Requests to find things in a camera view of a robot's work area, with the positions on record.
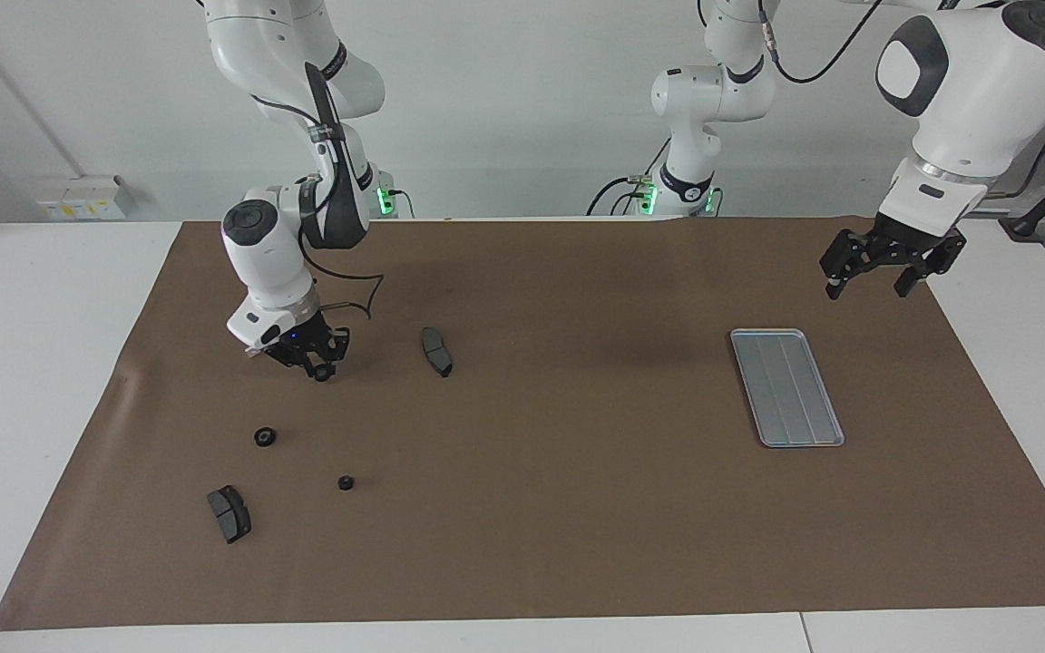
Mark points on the brown table mat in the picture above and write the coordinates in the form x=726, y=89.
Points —
x=577, y=499

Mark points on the silver metal tray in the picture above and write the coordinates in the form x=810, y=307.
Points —
x=790, y=390

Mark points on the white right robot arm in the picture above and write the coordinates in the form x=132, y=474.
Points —
x=268, y=263

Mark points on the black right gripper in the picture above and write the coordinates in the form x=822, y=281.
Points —
x=300, y=340

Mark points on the dark grey brake pad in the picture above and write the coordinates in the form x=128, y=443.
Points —
x=436, y=352
x=230, y=515

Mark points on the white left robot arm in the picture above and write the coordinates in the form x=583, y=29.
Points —
x=985, y=100

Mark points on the small black bearing gear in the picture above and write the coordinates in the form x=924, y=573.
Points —
x=346, y=482

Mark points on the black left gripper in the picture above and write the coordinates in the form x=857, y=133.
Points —
x=908, y=240

